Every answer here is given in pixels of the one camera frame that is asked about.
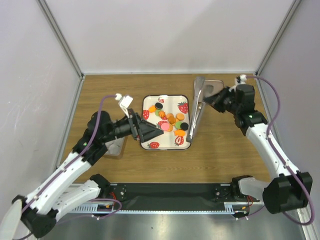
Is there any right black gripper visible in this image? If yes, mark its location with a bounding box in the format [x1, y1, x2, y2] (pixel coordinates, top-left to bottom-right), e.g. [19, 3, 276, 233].
[203, 85, 241, 115]

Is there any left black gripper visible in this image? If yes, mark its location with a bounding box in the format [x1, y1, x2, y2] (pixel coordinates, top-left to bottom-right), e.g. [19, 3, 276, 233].
[101, 108, 163, 143]

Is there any pink round cookie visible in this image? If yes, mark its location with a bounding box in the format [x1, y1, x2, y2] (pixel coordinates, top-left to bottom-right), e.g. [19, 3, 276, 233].
[161, 122, 170, 131]

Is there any orange round biscuit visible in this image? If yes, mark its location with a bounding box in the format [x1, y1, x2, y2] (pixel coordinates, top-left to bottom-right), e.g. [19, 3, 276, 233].
[167, 124, 173, 132]
[176, 113, 185, 121]

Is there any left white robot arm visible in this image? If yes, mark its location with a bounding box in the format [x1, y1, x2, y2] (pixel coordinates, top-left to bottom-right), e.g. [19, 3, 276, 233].
[14, 109, 164, 238]

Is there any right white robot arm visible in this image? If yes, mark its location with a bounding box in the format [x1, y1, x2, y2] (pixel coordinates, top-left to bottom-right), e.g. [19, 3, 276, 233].
[203, 84, 313, 214]

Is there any orange cookie top left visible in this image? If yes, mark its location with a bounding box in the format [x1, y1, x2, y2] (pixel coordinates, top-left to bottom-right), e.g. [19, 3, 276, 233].
[148, 105, 157, 113]

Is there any green round cookie left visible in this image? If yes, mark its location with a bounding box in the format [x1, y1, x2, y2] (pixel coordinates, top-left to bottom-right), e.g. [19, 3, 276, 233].
[154, 109, 161, 116]

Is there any green round cookie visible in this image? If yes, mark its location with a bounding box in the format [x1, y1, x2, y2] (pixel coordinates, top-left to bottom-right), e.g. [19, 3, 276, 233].
[154, 109, 161, 116]
[175, 121, 183, 129]

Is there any brown tin lid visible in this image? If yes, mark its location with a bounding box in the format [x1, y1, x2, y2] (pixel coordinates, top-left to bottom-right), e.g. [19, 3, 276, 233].
[193, 77, 224, 103]

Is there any orange flower cookie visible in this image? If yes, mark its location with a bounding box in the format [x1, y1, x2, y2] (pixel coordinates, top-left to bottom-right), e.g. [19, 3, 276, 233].
[158, 110, 166, 119]

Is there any black sandwich cookie top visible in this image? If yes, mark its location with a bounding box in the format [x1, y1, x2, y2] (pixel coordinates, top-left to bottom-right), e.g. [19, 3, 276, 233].
[154, 102, 163, 110]

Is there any black sandwich cookie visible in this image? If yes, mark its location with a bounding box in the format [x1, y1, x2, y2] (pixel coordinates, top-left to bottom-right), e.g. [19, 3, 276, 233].
[154, 102, 163, 110]
[180, 122, 189, 131]

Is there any brown round cookie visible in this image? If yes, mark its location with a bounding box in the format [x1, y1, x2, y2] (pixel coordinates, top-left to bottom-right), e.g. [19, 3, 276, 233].
[167, 116, 176, 125]

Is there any orange cookie under brown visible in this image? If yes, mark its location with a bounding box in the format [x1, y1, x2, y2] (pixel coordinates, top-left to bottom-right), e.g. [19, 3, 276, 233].
[166, 113, 174, 119]

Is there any white strawberry tray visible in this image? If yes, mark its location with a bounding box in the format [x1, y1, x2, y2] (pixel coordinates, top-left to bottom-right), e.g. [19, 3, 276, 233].
[141, 94, 191, 151]

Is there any green round cookie right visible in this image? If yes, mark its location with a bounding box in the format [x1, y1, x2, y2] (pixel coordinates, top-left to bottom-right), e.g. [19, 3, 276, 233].
[175, 121, 183, 129]

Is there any orange fish cookie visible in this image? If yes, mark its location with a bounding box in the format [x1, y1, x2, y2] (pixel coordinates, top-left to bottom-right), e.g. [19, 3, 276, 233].
[173, 129, 186, 137]

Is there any black sandwich cookie right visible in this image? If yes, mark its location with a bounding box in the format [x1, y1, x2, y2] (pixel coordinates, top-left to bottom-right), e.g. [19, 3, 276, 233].
[180, 122, 189, 131]

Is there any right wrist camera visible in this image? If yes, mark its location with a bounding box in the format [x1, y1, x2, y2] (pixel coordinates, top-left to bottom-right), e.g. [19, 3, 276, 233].
[229, 74, 247, 92]

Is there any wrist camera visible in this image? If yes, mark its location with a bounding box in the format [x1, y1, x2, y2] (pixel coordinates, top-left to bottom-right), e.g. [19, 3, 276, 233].
[115, 93, 133, 117]
[229, 74, 247, 92]

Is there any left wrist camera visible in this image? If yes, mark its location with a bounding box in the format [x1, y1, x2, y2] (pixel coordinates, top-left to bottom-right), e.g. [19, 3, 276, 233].
[115, 93, 133, 117]

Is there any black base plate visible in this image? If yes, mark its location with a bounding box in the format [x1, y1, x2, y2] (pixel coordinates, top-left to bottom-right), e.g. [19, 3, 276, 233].
[93, 183, 252, 214]

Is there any right aluminium frame post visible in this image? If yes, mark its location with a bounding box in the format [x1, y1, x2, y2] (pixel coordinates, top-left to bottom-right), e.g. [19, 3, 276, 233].
[253, 0, 303, 78]

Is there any aluminium frame post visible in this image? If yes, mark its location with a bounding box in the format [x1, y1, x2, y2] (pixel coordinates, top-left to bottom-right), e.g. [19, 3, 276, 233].
[253, 0, 303, 78]
[36, 0, 85, 80]

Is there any left aluminium frame post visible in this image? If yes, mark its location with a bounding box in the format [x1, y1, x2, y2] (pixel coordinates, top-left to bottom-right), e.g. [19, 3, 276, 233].
[36, 0, 85, 80]

